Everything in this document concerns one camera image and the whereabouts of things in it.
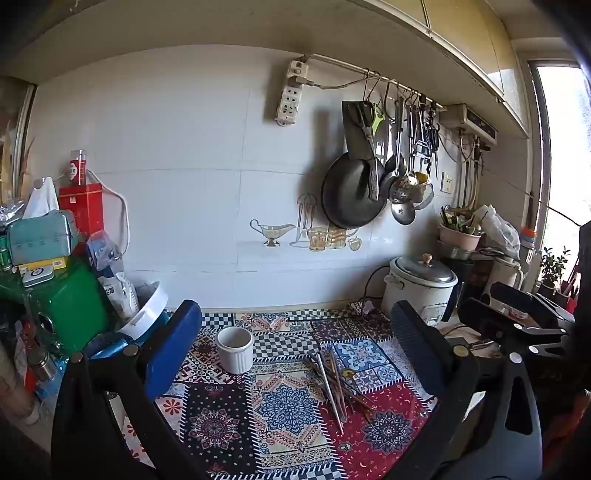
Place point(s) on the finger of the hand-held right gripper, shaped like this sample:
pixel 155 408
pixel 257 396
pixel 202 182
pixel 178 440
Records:
pixel 489 321
pixel 526 300

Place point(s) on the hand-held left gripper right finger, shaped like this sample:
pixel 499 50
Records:
pixel 418 344

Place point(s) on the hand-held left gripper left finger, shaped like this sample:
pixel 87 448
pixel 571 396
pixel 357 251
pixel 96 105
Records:
pixel 171 344

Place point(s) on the white ceramic cup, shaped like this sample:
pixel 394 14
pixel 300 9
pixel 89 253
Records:
pixel 235 350

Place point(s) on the pile of chopsticks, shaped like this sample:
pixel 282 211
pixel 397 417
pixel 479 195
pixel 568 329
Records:
pixel 339 392

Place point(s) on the white kettle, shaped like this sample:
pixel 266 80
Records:
pixel 505 277

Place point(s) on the white round plastic bowl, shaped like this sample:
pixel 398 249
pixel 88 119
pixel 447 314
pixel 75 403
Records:
pixel 147 311

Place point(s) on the potted plant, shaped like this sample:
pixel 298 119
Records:
pixel 551 267

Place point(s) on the white rice cooker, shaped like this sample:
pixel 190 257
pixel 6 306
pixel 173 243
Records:
pixel 411 290

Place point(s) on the blue basin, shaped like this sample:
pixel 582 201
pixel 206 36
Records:
pixel 108 346

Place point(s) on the white printed plastic bag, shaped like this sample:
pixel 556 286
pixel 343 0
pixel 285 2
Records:
pixel 119 295

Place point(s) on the pink bowl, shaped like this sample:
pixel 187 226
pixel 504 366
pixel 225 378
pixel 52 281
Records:
pixel 459 241

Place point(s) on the green container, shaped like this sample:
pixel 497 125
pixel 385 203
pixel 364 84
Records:
pixel 69 309

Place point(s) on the blue printed plastic bag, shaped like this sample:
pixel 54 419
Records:
pixel 104 254

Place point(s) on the small metal cup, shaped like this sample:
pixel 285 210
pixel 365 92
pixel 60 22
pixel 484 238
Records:
pixel 41 364

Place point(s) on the patterned tablecloth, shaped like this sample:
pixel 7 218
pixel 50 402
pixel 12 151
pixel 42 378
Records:
pixel 286 406

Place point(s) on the metal ladle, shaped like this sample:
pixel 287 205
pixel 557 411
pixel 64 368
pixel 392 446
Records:
pixel 396 161
pixel 404 213

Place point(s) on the window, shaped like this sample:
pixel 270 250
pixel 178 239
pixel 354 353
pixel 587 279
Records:
pixel 563 161

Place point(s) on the small white tin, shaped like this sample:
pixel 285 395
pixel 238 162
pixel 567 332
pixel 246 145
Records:
pixel 38 276

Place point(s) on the metal skimmer spoon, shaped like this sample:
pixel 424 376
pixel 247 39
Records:
pixel 404 189

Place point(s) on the red box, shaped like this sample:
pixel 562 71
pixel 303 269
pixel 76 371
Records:
pixel 83 210

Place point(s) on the black frying pan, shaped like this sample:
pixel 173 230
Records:
pixel 351 194

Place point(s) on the teal tissue box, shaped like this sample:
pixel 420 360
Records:
pixel 39 240

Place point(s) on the red label bottle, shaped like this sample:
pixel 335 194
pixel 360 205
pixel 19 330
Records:
pixel 77 168

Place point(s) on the green peeler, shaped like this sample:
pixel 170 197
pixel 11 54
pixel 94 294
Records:
pixel 378 121

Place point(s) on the kitchen scissors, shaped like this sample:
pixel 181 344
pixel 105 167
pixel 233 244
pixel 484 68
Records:
pixel 362 117

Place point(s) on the white power strip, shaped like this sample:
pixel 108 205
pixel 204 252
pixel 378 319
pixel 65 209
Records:
pixel 290 94

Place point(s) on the wall socket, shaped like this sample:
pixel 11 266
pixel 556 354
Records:
pixel 448 182

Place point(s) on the wall water heater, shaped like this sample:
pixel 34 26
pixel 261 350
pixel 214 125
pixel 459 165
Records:
pixel 468 121

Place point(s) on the wall cabinet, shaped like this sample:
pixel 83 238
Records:
pixel 466 41

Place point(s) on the metal hanging rail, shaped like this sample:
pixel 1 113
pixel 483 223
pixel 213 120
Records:
pixel 341 62

